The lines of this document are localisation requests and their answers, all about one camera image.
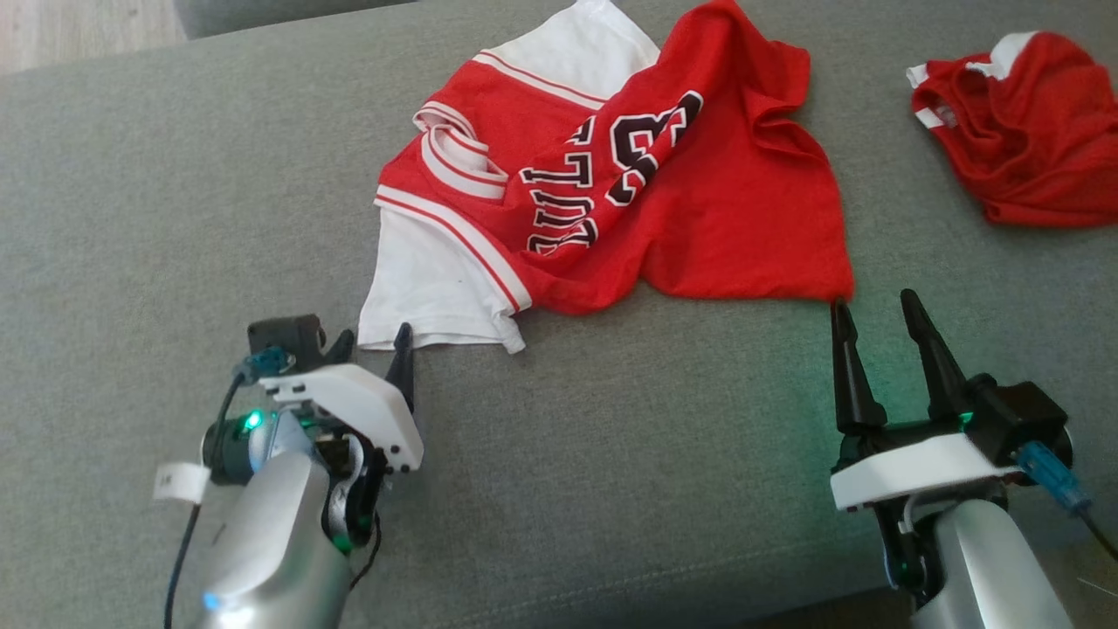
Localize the white cable label tag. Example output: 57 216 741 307
154 463 212 503

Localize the red shorts white side stripe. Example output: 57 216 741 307
906 31 1118 230

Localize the right arm cable teal connector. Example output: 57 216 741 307
1018 441 1118 562

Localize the grey sofa seat cushion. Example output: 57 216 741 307
173 0 411 40

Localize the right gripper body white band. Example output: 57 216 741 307
830 418 1024 604

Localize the large grey sofa chaise cushion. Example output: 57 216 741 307
0 0 1118 629

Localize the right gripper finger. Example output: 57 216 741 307
832 299 888 435
901 289 973 422

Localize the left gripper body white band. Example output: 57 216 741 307
260 363 425 551

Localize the red white Bulls jersey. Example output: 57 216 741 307
356 0 857 355

